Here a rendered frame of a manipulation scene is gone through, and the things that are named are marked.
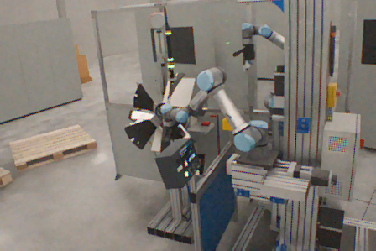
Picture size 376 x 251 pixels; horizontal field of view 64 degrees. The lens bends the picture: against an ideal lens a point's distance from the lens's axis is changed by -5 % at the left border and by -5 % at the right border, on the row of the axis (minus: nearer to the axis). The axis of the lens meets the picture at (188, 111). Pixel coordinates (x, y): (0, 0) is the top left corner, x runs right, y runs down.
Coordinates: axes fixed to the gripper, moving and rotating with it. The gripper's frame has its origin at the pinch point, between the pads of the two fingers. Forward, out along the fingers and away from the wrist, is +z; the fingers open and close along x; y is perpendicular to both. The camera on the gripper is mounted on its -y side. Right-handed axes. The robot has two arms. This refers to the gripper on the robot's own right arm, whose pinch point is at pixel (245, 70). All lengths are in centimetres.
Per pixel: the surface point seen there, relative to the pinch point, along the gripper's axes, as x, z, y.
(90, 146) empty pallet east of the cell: 102, 140, -272
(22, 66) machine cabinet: 221, 35, -550
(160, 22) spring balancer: 33, -39, -88
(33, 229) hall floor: -74, 147, -201
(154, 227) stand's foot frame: -34, 140, -79
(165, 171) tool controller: -108, 32, -16
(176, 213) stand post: -17, 133, -64
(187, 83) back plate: 15, 15, -57
